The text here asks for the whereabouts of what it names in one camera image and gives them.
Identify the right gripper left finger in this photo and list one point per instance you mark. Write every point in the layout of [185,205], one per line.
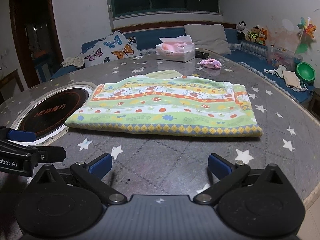
[89,176]

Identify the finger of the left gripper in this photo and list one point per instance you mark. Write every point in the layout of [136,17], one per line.
[23,136]

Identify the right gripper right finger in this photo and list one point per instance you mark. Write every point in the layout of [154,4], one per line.
[230,177]

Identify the colourful patterned baby garment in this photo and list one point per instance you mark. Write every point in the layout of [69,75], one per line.
[183,106]

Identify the round induction cooker plate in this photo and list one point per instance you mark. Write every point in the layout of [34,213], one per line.
[46,115]

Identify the dark wooden side table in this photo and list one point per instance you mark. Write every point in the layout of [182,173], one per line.
[11,85]

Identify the cream cloth on sofa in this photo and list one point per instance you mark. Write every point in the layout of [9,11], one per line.
[77,62]

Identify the pink purple small cloth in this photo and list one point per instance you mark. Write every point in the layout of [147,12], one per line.
[211,63]

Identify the beige folded cloth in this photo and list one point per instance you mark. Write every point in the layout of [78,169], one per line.
[291,79]

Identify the small black box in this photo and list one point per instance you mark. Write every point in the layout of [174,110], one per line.
[201,55]

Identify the clear plastic toy container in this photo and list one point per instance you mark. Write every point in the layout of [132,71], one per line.
[278,56]

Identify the green plastic bowl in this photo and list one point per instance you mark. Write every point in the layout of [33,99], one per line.
[306,72]

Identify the butterfly print pillow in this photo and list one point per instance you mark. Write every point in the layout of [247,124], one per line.
[111,48]

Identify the pink tissue box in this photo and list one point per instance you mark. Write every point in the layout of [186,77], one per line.
[180,49]

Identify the beige plain cushion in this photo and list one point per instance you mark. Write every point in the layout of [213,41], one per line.
[209,37]

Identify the yellow bear plush toy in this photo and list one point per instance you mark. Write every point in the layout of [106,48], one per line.
[253,34]

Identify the panda plush toy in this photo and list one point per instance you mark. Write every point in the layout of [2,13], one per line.
[241,30]

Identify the orange fox plush toy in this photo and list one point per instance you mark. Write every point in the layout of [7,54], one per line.
[262,37]

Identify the colourful pinwheel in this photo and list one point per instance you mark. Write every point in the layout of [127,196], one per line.
[306,35]

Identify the dark wooden door frame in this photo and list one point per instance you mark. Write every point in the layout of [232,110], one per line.
[35,38]

